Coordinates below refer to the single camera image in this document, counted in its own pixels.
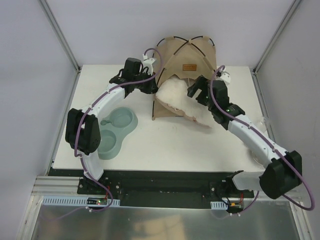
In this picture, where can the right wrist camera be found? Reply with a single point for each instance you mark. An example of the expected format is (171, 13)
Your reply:
(224, 76)

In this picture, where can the left white cable duct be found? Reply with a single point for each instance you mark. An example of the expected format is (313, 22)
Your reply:
(79, 201)

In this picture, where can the aluminium frame post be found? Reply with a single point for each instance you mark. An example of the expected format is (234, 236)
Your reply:
(294, 6)
(59, 34)

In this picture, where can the green double pet bowl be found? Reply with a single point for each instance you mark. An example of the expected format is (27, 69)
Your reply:
(113, 130)

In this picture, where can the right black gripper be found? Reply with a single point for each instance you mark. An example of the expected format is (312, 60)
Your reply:
(202, 90)

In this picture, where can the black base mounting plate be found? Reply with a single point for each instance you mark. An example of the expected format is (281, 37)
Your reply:
(157, 189)

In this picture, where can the white fluffy cushion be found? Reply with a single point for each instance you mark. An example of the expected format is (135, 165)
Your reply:
(172, 94)

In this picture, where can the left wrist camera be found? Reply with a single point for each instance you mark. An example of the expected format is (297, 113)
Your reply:
(148, 64)

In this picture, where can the beige pet tent fabric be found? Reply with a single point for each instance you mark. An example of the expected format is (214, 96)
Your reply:
(186, 59)

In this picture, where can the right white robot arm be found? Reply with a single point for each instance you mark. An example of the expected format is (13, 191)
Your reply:
(281, 167)

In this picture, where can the right white cable duct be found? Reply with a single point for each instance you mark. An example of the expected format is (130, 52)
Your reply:
(220, 205)

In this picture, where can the right aluminium frame post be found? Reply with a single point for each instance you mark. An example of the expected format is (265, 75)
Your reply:
(294, 6)

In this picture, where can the left aluminium frame post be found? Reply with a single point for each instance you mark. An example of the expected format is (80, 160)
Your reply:
(59, 34)

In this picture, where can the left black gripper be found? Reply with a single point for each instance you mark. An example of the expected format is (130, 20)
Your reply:
(150, 86)

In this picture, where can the white cable duct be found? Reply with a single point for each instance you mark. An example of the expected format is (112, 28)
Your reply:
(220, 205)
(79, 201)

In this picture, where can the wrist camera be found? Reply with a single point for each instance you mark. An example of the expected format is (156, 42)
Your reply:
(224, 76)
(148, 64)

